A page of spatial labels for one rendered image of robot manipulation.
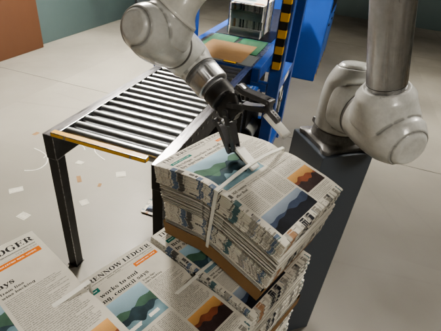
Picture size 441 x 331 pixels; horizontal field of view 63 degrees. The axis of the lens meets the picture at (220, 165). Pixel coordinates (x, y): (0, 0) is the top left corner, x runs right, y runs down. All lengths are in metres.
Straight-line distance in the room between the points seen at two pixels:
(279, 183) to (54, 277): 0.53
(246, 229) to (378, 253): 1.72
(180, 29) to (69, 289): 0.53
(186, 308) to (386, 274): 1.64
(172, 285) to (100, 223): 1.44
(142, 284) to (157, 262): 0.08
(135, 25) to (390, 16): 0.54
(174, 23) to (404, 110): 0.59
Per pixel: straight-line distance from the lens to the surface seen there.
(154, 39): 0.75
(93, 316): 0.65
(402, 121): 1.01
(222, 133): 0.93
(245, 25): 3.28
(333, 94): 1.17
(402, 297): 2.31
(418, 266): 2.54
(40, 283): 0.71
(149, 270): 0.99
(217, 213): 0.87
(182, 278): 0.97
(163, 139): 1.58
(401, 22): 0.93
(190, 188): 0.89
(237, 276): 0.94
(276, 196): 0.86
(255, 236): 0.82
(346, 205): 1.41
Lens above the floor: 1.59
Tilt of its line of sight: 34 degrees down
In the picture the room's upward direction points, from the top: 7 degrees clockwise
